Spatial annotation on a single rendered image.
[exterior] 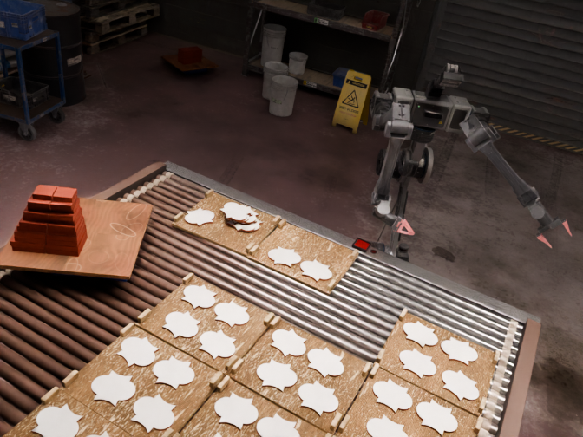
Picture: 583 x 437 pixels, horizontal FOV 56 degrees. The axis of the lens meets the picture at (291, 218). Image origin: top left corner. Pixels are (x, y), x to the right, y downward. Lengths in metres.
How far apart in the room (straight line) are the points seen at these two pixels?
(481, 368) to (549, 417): 1.40
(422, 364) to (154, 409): 0.99
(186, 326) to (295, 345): 0.42
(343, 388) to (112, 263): 1.00
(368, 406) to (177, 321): 0.76
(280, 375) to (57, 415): 0.73
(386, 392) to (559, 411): 1.83
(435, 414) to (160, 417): 0.92
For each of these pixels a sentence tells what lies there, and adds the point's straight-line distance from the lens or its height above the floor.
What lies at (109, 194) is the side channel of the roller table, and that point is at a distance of 2.84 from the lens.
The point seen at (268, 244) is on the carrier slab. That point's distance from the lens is 2.58.
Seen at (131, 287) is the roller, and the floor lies 0.92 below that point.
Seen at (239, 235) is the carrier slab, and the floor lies 0.94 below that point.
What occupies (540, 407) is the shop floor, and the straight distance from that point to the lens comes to 3.69.
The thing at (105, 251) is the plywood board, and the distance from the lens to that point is 2.33.
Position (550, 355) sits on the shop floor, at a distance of 4.05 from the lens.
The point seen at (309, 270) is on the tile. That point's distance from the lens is 2.45.
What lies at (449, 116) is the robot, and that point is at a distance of 2.97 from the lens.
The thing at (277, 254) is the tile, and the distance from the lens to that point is 2.51.
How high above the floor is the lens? 2.49
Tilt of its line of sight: 34 degrees down
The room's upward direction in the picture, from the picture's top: 10 degrees clockwise
